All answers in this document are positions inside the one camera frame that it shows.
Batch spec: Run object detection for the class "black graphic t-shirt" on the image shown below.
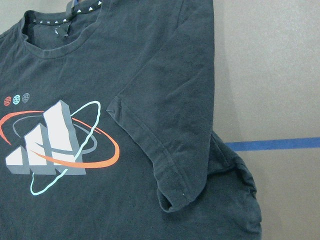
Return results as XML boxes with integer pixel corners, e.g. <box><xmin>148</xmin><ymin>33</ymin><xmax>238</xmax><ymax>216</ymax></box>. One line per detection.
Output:
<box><xmin>0</xmin><ymin>0</ymin><xmax>262</xmax><ymax>240</ymax></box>

